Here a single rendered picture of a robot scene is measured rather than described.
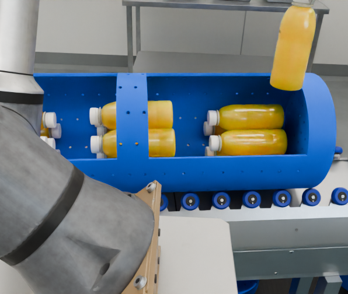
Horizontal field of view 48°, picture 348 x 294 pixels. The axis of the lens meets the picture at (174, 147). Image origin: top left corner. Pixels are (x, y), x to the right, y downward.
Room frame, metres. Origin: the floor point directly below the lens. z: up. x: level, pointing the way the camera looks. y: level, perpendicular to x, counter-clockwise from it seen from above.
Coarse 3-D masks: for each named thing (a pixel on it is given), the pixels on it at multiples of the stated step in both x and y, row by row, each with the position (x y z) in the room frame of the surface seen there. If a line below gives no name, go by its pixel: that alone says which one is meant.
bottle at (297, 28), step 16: (288, 16) 0.78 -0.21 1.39; (304, 16) 0.76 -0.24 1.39; (288, 32) 0.76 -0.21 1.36; (304, 32) 0.76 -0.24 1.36; (288, 48) 0.76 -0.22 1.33; (304, 48) 0.76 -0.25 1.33; (288, 64) 0.75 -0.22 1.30; (304, 64) 0.76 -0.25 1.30; (272, 80) 0.77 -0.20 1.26; (288, 80) 0.75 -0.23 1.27
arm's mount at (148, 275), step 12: (144, 192) 0.38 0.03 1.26; (156, 192) 0.37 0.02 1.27; (156, 204) 0.35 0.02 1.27; (156, 216) 0.33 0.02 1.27; (156, 228) 0.31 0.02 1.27; (156, 240) 0.30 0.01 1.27; (156, 252) 0.28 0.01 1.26; (144, 264) 0.26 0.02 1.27; (156, 264) 0.32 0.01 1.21; (144, 276) 0.24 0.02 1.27; (156, 276) 0.27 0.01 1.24; (132, 288) 0.24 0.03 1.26; (144, 288) 0.23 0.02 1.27; (156, 288) 0.32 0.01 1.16
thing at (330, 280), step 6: (324, 276) 0.80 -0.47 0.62; (330, 276) 0.80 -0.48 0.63; (336, 276) 0.80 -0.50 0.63; (318, 282) 0.82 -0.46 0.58; (324, 282) 0.80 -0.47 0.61; (330, 282) 0.78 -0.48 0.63; (336, 282) 0.79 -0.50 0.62; (318, 288) 0.81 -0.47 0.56; (324, 288) 0.79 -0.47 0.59; (330, 288) 0.78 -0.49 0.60; (336, 288) 0.79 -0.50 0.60
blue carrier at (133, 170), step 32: (64, 96) 0.92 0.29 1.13; (96, 96) 0.93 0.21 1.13; (128, 96) 0.75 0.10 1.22; (160, 96) 0.95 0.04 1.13; (192, 96) 0.96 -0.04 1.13; (224, 96) 0.97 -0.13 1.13; (256, 96) 0.98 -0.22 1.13; (288, 96) 0.99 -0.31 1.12; (320, 96) 0.79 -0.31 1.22; (64, 128) 0.92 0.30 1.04; (96, 128) 0.93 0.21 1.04; (128, 128) 0.70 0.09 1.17; (192, 128) 0.95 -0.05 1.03; (288, 128) 0.95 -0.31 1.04; (320, 128) 0.74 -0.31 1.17; (96, 160) 0.67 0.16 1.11; (128, 160) 0.67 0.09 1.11; (160, 160) 0.68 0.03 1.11; (192, 160) 0.69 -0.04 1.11; (224, 160) 0.69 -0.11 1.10; (256, 160) 0.70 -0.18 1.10; (288, 160) 0.71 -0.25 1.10; (320, 160) 0.72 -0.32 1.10
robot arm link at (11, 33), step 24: (0, 0) 0.46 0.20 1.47; (24, 0) 0.48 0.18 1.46; (0, 24) 0.45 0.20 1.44; (24, 24) 0.47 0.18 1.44; (0, 48) 0.44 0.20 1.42; (24, 48) 0.46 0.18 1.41; (0, 72) 0.43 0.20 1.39; (24, 72) 0.45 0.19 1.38; (0, 96) 0.41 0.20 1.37; (24, 96) 0.42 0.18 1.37
